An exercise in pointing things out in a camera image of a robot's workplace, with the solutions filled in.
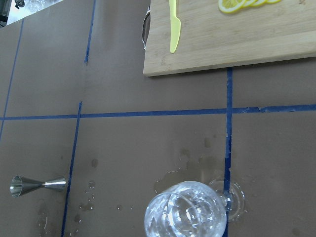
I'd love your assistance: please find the steel double jigger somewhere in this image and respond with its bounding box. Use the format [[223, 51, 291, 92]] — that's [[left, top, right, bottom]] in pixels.
[[10, 176, 67, 198]]

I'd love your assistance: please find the yellow plastic knife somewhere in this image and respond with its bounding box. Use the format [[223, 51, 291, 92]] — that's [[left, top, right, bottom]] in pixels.
[[169, 0, 181, 53]]

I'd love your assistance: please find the clear wine glass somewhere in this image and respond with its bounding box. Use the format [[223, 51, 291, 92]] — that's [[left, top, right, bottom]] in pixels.
[[144, 180, 245, 237]]

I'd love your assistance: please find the bamboo cutting board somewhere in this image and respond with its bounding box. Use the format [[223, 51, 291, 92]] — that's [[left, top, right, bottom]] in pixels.
[[143, 0, 316, 77]]

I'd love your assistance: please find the lemon slice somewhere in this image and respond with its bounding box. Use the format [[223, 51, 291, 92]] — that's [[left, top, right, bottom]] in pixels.
[[252, 0, 266, 7], [266, 0, 281, 4], [242, 0, 257, 8], [218, 0, 246, 14]]

